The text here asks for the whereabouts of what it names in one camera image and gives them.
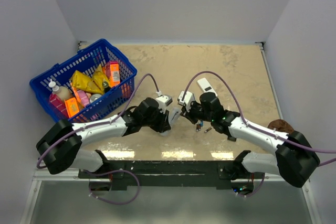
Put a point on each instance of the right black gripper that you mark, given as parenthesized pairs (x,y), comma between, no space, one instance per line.
(188,114)

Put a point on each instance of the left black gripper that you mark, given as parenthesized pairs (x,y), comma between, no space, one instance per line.
(164,124)

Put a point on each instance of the white remote control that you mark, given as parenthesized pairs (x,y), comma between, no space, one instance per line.
(173,116)

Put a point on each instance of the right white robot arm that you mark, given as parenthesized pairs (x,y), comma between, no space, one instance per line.
(288,155)

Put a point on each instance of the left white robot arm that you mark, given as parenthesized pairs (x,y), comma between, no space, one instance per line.
(61,147)

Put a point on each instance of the white remote with display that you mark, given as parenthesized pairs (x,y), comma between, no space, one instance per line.
(205,86)

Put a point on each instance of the black remote control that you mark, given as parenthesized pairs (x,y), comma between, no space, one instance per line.
(230,138)

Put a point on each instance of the black battery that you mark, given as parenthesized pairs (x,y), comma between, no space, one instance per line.
(198,127)

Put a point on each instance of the silver can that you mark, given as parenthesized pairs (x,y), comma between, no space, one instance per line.
(94,97)

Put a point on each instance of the orange juice carton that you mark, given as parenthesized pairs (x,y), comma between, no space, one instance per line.
(114,75)

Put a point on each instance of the blue plastic shopping basket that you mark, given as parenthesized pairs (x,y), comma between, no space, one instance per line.
(86,61)

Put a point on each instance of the yellow snack bag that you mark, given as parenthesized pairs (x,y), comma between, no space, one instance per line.
(100,78)
(83,82)

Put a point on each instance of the pink round container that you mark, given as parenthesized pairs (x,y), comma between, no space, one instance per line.
(82,98)

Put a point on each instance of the brown cloth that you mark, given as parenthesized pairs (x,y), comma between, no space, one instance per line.
(281,126)

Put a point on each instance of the small orange box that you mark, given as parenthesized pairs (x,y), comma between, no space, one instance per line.
(72,107)

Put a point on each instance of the soap pump bottle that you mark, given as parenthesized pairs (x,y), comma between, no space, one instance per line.
(61,92)

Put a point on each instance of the pink box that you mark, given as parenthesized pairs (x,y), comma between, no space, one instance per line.
(58,106)

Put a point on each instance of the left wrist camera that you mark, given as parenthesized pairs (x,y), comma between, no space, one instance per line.
(164,101)

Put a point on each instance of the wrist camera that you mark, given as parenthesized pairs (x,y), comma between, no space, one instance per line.
(185,99)
(164,101)

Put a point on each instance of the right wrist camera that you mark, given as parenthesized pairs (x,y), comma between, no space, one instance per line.
(185,99)

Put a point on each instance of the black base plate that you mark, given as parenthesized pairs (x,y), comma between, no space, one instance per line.
(123,174)

